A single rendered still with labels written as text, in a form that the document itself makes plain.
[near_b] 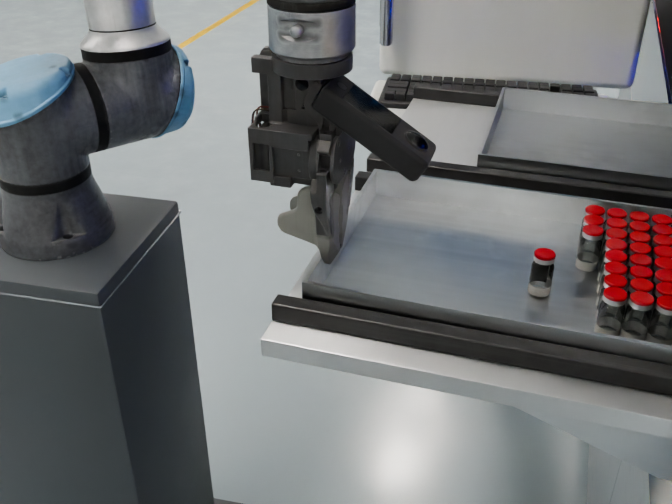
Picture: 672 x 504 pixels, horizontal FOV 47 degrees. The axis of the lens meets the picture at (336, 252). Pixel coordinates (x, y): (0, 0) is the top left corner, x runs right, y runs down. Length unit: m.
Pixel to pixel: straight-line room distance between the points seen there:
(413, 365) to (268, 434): 1.21
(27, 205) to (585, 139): 0.76
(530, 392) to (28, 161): 0.65
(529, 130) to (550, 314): 0.46
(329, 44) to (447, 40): 0.94
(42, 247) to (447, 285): 0.53
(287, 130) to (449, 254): 0.25
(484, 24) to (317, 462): 1.01
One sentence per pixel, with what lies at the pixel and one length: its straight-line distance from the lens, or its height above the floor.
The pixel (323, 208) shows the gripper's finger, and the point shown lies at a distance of 0.70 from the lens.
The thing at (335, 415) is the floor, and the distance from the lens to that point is 1.92.
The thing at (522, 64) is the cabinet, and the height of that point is 0.84.
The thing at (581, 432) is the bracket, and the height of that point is 0.77.
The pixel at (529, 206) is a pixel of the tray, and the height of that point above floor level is 0.90.
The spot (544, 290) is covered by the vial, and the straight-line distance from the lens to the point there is 0.79.
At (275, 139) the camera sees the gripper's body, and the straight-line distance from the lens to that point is 0.70.
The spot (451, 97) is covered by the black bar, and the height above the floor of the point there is 0.89.
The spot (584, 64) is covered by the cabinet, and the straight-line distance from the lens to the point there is 1.61.
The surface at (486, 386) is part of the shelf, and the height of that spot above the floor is 0.88.
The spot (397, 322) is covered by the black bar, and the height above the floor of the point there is 0.90.
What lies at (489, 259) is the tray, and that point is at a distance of 0.84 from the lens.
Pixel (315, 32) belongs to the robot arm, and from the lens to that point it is 0.65.
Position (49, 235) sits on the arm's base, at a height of 0.82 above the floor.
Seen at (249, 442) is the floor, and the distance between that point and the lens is 1.86.
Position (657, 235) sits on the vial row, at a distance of 0.84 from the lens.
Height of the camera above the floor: 1.32
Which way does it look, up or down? 32 degrees down
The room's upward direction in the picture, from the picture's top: straight up
